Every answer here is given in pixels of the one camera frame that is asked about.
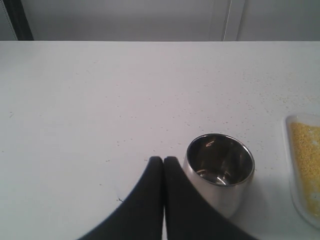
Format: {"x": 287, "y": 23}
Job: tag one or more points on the white plastic tray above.
{"x": 295, "y": 185}

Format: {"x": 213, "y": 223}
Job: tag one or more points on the stainless steel cup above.
{"x": 221, "y": 168}

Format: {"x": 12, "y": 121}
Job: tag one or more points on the white cabinet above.
{"x": 160, "y": 20}

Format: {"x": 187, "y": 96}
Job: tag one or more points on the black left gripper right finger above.
{"x": 187, "y": 215}

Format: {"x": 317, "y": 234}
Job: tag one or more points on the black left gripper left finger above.
{"x": 140, "y": 215}

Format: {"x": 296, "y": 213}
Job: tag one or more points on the yellow millet grains in tray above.
{"x": 306, "y": 147}

